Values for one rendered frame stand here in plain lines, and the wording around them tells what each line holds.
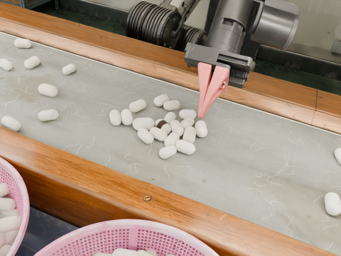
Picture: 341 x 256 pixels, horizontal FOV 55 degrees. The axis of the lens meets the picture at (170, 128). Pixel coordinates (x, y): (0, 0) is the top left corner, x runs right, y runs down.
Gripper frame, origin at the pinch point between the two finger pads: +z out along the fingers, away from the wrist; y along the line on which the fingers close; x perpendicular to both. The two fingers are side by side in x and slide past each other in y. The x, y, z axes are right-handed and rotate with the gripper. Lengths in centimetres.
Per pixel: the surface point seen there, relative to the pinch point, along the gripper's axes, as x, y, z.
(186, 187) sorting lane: 1.2, 1.2, 11.4
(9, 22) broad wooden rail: 19, -55, -14
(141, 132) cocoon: 4.2, -9.2, 5.0
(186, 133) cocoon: 5.8, -2.1, 2.7
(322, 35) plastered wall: 175, 43, -126
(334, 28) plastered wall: 170, 48, -130
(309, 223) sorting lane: 1.9, 19.1, 10.8
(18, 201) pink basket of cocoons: -7.0, -18.7, 20.4
